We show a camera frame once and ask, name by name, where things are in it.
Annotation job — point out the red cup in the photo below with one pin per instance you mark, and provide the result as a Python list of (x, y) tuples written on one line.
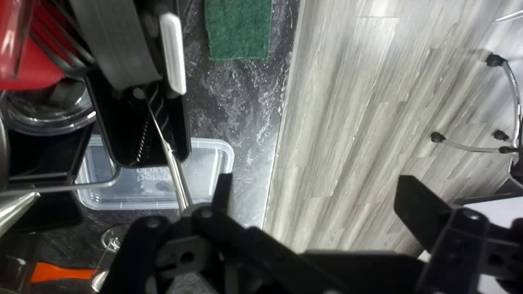
[(38, 45)]

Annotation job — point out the clear plastic container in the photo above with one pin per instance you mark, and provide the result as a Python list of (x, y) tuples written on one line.
[(150, 189)]

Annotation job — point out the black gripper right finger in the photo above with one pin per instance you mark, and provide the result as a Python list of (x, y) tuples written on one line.
[(420, 210)]

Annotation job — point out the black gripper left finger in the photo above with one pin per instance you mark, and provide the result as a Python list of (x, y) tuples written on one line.
[(222, 192)]

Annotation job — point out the black dish rack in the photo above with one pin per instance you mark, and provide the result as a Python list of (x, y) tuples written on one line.
[(44, 132)]

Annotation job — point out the green yellow sponge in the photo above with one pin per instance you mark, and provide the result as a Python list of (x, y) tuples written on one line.
[(237, 30)]

